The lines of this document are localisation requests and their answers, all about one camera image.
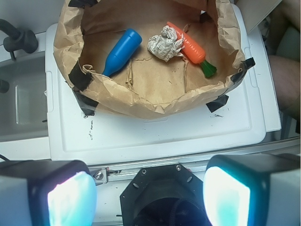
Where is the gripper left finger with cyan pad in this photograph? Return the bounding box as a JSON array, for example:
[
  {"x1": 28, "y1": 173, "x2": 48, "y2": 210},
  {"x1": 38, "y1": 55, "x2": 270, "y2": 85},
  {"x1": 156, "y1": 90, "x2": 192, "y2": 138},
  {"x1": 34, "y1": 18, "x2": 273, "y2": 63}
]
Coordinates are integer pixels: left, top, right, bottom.
[{"x1": 0, "y1": 160, "x2": 97, "y2": 226}]

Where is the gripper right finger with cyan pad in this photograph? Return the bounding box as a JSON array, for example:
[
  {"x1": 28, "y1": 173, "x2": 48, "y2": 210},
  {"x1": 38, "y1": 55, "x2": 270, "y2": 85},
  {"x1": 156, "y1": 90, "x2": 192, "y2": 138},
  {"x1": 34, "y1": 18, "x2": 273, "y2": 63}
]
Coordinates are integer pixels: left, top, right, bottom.
[{"x1": 203, "y1": 153, "x2": 301, "y2": 226}]

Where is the blue plastic bottle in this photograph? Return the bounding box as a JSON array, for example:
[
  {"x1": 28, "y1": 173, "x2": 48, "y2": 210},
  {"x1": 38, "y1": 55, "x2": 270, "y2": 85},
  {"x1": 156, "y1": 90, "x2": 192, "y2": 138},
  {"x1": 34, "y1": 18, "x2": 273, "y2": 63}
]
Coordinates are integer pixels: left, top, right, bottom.
[{"x1": 102, "y1": 29, "x2": 142, "y2": 77}]

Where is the grey sink basin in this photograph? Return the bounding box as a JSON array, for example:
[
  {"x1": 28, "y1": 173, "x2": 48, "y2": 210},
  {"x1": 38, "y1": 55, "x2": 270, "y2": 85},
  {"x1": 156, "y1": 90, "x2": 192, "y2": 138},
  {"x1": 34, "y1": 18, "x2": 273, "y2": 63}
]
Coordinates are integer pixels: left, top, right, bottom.
[{"x1": 0, "y1": 52, "x2": 48, "y2": 142}]

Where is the orange toy carrot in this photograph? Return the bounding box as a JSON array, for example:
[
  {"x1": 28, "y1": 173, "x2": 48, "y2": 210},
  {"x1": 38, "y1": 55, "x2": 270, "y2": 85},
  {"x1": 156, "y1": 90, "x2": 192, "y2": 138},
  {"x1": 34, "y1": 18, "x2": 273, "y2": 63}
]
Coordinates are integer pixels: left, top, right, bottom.
[{"x1": 166, "y1": 22, "x2": 217, "y2": 78}]

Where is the black sink faucet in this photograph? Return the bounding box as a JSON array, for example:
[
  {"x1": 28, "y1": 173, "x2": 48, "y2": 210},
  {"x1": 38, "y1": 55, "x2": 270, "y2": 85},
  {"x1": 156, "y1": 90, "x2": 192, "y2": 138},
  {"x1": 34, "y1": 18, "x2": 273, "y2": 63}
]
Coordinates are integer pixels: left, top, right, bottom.
[{"x1": 0, "y1": 19, "x2": 39, "y2": 61}]

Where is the brown paper bag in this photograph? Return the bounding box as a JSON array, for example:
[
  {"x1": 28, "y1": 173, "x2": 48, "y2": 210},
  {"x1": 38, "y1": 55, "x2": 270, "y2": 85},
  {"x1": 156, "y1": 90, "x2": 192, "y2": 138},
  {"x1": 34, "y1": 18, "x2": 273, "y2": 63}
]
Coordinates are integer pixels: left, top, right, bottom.
[{"x1": 54, "y1": 0, "x2": 254, "y2": 120}]

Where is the crumpled white paper ball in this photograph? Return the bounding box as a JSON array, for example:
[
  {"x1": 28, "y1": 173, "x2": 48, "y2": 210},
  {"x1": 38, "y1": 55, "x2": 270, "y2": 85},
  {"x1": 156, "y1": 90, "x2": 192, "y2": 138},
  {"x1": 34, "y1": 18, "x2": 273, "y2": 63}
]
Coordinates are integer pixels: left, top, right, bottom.
[{"x1": 147, "y1": 25, "x2": 184, "y2": 62}]

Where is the aluminium frame rail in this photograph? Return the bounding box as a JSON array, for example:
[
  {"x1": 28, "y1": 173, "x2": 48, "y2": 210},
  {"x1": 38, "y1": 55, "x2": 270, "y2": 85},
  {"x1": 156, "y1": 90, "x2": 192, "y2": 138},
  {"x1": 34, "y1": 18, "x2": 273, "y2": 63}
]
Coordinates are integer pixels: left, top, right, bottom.
[{"x1": 88, "y1": 141, "x2": 301, "y2": 186}]

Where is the black octagonal mount plate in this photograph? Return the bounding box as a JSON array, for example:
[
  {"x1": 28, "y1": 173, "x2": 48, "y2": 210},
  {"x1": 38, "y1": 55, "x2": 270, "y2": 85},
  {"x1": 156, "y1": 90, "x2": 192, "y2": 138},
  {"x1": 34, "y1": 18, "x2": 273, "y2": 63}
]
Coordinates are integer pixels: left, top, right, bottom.
[{"x1": 120, "y1": 164, "x2": 211, "y2": 226}]

